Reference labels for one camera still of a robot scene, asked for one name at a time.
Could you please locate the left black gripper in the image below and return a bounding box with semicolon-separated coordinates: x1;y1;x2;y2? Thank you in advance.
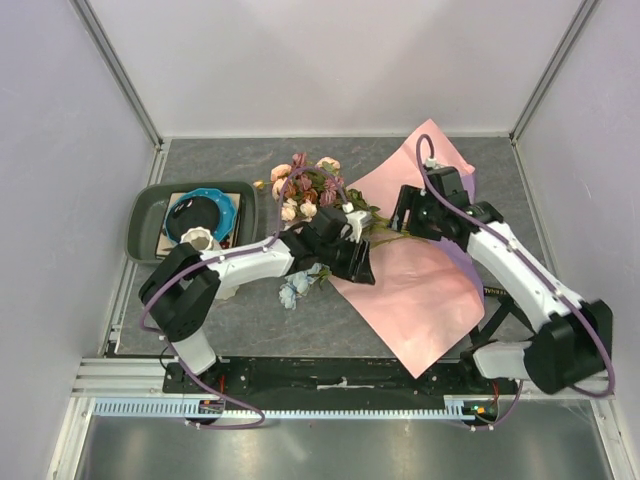
318;234;375;287

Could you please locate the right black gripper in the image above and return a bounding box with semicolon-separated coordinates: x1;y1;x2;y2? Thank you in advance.
386;184;444;242

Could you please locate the purple pink wrapping paper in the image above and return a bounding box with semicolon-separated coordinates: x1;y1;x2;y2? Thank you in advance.
330;120;485;377

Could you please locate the cream rose stem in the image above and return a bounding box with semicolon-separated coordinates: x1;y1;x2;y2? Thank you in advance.
281;199;318;222

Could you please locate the dusty pink rose stem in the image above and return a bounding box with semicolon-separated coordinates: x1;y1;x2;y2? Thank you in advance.
282;153;406;241

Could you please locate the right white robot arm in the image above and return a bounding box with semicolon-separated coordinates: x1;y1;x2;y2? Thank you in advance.
389;167;615;397

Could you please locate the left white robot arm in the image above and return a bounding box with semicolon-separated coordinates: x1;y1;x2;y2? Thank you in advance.
138;205;375;393

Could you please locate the white ribbed ceramic vase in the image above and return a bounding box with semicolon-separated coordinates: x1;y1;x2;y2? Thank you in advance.
180;227;238;301

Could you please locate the blue hydrangea stem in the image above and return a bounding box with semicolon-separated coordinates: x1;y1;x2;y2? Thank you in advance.
278;263;331;310

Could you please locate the brown orange flower stem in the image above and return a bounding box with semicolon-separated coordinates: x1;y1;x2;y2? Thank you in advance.
284;175;320;204

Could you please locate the peach flower stem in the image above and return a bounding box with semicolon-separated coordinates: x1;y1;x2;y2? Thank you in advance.
253;164;292;199

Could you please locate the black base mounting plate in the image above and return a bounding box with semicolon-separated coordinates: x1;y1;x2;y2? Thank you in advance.
162;356;517;397

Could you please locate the dark green plastic tray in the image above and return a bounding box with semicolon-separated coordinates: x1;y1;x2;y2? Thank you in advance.
125;181;258;265

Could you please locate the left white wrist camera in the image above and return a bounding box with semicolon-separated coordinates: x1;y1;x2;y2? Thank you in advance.
341;202;372;243

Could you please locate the light blue cable duct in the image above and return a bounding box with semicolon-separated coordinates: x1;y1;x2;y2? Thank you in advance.
93;397;489;421

